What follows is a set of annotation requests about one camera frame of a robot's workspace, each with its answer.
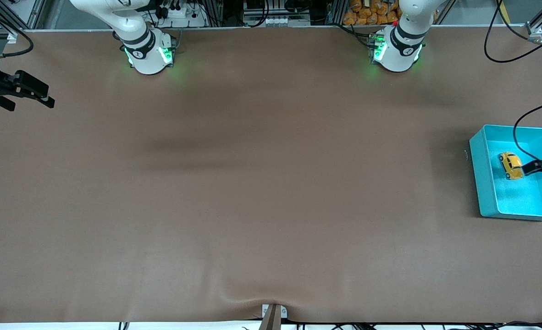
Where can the silver table edge bracket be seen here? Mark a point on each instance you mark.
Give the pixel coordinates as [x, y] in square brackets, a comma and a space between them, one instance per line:
[284, 312]

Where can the orange packet pile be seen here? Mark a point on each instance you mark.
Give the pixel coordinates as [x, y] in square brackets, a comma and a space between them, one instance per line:
[367, 11]

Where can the white power strip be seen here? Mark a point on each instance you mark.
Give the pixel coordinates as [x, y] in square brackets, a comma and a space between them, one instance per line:
[179, 13]

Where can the yellow beetle toy car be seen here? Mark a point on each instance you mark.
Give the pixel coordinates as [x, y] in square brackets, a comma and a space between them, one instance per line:
[511, 164]

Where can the white frame corner bracket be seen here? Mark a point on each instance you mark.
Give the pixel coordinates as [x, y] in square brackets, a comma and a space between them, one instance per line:
[12, 38]

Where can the silver frame corner bracket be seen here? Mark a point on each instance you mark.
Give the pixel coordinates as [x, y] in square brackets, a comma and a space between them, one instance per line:
[534, 30]

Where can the teal plastic storage box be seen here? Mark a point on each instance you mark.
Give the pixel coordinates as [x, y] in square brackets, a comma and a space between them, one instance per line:
[505, 197]

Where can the grey electrical unit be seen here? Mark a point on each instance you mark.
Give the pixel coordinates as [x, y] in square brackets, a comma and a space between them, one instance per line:
[275, 20]

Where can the brown table mat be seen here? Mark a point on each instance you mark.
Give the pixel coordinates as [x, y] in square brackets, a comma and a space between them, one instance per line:
[271, 206]

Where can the brown post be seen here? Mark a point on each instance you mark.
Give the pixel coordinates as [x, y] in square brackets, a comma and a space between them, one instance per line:
[271, 321]

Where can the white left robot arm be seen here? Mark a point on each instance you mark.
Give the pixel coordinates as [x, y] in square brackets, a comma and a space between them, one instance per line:
[397, 55]

